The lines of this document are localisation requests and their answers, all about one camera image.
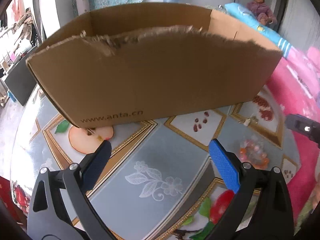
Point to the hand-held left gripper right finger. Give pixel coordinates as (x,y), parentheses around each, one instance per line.
(225,167)

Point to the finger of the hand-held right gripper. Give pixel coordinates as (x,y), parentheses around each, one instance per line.
(300,125)

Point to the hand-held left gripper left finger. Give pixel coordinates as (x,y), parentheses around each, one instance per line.
(96,163)

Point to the torn brown cardboard box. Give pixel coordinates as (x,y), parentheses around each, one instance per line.
(162,85)

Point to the clear bag of beads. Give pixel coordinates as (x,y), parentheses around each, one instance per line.
(252,152)

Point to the pink blanket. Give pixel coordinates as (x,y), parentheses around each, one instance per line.
(300,92)

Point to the small silver ribbed clip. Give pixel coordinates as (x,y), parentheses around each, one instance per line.
(245,122)

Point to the fruit print tablecloth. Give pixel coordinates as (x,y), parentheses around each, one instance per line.
(162,155)

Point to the blue plastic object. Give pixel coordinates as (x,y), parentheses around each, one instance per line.
(10,96)

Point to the dark cabinet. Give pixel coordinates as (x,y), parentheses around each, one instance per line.
(20,85)

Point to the blue pillow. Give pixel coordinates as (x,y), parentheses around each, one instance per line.
(247,15)

